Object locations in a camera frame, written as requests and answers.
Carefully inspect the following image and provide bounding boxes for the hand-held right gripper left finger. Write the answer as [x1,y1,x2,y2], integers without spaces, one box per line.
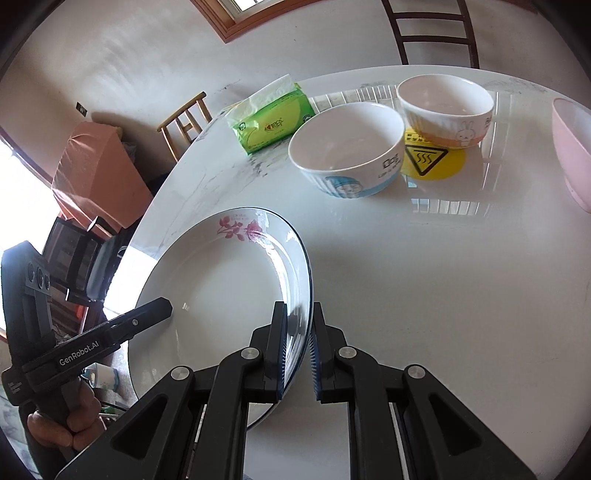
[54,301,289,480]

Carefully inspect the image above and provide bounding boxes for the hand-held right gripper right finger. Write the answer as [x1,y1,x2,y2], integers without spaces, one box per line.
[308,301,539,480]

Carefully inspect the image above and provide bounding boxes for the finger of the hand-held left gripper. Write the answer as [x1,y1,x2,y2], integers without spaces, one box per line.
[105,298,174,347]

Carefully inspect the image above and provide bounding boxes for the white plate with pink flowers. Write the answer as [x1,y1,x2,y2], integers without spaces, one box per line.
[127,208,315,431]

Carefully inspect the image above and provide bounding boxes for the white bowl with blue cartoon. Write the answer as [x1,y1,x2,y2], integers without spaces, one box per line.
[288,102,406,198]

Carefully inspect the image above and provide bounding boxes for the white bowl with rabbit print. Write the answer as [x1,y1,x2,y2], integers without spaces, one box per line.
[397,75,495,149]

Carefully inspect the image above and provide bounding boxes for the pink bowl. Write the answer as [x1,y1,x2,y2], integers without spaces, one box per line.
[551,98,591,208]

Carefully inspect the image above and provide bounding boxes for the person's left hand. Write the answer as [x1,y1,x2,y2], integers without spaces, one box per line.
[27,401,108,450]

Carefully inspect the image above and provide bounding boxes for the white cup with blue print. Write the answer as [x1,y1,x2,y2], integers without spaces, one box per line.
[85,362,121,391]

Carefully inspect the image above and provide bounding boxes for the dark box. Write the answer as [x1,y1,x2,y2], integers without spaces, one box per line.
[44,217,100,296]

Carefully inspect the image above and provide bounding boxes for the orange cloth covered box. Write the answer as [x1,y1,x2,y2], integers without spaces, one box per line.
[52,121,153,232]

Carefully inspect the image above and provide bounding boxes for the light wooden chair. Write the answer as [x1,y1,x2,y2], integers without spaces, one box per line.
[157,91,213,162]

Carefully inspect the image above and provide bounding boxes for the green tissue pack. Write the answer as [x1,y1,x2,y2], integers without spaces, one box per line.
[226,74,317,158]

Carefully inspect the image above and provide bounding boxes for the yellow round warning sticker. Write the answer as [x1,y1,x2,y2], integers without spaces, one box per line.
[399,127,467,180]

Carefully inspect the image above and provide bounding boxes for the wooden framed window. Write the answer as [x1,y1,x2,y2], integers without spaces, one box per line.
[191,0,291,44]

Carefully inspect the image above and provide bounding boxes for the dark wooden chair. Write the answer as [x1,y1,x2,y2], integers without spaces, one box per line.
[381,0,481,68]

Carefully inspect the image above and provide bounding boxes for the metal frame chair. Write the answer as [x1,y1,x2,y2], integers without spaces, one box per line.
[85,233,131,306]

